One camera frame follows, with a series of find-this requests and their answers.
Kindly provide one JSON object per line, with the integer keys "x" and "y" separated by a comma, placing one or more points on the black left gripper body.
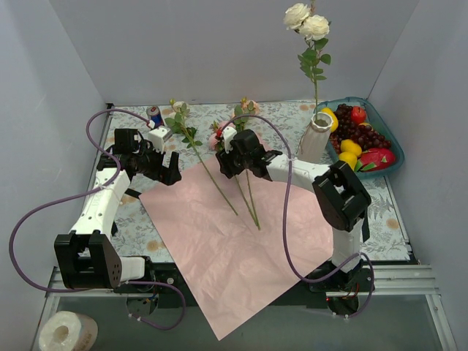
{"x": 161, "y": 168}

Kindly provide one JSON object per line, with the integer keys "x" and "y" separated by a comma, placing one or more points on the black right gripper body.
{"x": 229, "y": 161}

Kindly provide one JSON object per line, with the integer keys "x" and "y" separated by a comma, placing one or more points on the pink rose stem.
{"x": 249, "y": 203}

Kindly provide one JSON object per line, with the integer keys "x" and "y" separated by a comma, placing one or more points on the black printed ribbon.
{"x": 133, "y": 193}

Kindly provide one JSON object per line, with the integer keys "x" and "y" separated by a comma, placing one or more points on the pink wrapping paper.
{"x": 233, "y": 269}

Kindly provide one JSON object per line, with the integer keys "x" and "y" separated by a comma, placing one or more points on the white rose stem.
{"x": 314, "y": 29}

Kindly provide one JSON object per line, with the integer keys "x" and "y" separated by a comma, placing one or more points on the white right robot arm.
{"x": 342, "y": 198}

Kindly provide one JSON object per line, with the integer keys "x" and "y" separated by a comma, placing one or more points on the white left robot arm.
{"x": 86, "y": 256}

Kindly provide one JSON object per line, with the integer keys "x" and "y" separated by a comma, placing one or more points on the white ribbed ceramic vase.
{"x": 313, "y": 141}

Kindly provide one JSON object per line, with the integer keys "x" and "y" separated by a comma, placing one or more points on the cream bud stem left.
{"x": 177, "y": 124}

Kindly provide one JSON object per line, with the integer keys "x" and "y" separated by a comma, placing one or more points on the red bull drink can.
{"x": 155, "y": 119}

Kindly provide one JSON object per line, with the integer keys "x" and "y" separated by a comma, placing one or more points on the peach bud stem middle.
{"x": 243, "y": 111}

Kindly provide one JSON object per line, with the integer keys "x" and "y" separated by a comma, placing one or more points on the floral patterned table mat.
{"x": 137, "y": 235}

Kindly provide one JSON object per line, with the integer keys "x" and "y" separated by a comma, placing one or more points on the yellow pepper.
{"x": 335, "y": 122}

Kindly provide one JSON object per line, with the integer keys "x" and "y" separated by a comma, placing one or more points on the yellow lemon upper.
{"x": 350, "y": 146}

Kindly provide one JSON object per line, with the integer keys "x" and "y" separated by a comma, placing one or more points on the yellow lemon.
{"x": 350, "y": 146}
{"x": 350, "y": 158}

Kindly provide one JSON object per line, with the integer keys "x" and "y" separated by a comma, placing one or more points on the yellow lemon lower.
{"x": 350, "y": 158}

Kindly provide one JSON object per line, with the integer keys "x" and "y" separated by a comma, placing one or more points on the dark purple grape bunch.
{"x": 363, "y": 134}

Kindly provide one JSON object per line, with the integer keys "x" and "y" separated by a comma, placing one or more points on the red apple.
{"x": 358, "y": 115}

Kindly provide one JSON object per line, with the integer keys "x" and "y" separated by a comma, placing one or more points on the pink dragon fruit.
{"x": 375, "y": 159}

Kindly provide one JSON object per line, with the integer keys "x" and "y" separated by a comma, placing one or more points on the white toilet paper roll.
{"x": 68, "y": 331}

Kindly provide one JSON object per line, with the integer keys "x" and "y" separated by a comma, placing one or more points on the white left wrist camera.
{"x": 159, "y": 137}

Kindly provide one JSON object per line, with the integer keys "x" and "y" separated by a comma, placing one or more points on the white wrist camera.
{"x": 224, "y": 136}
{"x": 159, "y": 137}

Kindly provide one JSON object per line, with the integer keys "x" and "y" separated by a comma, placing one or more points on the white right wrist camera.
{"x": 224, "y": 136}

